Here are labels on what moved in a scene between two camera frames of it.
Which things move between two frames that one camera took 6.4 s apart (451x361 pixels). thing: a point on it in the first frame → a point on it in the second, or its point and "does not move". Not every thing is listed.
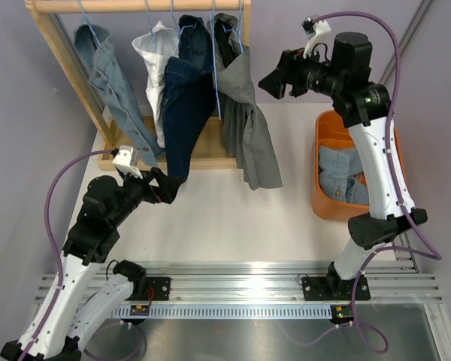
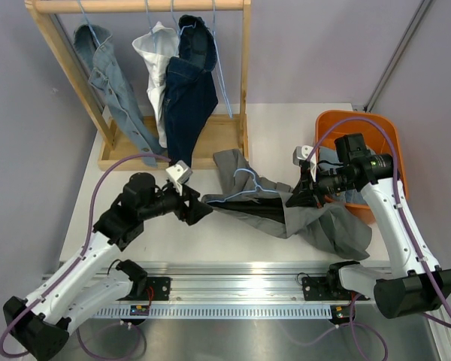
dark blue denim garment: (189, 95) does not move
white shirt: (156, 44) does not move
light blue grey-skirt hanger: (240, 26) → (256, 188)
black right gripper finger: (274, 83) → (300, 198)
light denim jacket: (96, 43) does not move
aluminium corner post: (409, 34) does not move
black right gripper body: (305, 71) → (316, 188)
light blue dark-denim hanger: (180, 31) does not move
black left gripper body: (137, 190) → (183, 210)
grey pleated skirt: (243, 133) → (330, 226)
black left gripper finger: (158, 174) → (198, 210)
